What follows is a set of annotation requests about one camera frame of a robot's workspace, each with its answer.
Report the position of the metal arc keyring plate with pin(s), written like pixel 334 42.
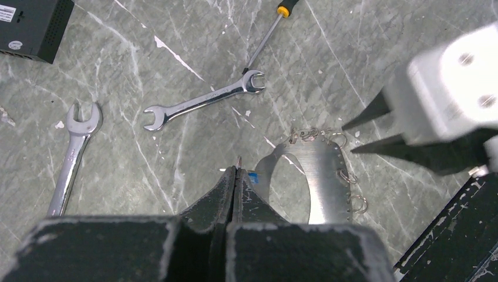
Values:
pixel 322 162

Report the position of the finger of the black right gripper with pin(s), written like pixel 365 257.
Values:
pixel 377 108
pixel 443 158

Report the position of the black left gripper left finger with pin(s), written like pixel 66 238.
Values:
pixel 186 247

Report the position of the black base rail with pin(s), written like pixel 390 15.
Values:
pixel 461 242

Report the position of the black box with label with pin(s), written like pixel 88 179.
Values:
pixel 33 29

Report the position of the small silver wrench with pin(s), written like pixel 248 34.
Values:
pixel 164 114

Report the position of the yellow black screwdriver near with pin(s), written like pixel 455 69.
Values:
pixel 283 10

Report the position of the large silver wrench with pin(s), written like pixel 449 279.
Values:
pixel 80 133

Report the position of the blue key tag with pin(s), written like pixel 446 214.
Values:
pixel 254 177

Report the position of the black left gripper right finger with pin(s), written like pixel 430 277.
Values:
pixel 259 248

